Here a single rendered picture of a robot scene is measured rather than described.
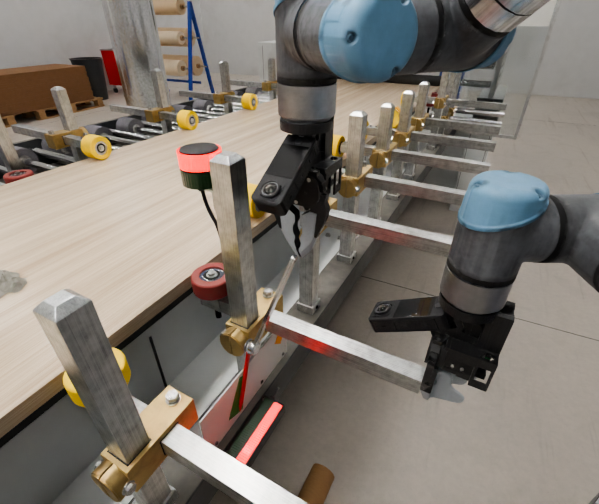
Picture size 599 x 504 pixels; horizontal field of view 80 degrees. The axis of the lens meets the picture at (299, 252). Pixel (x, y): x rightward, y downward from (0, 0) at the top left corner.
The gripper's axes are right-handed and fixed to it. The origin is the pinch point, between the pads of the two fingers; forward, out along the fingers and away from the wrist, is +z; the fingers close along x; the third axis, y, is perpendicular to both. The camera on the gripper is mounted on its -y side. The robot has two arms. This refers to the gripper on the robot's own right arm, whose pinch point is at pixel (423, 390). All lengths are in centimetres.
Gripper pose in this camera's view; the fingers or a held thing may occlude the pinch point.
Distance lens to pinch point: 63.5
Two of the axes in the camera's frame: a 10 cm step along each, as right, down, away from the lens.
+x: 4.8, -4.8, 7.4
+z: 0.0, 8.4, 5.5
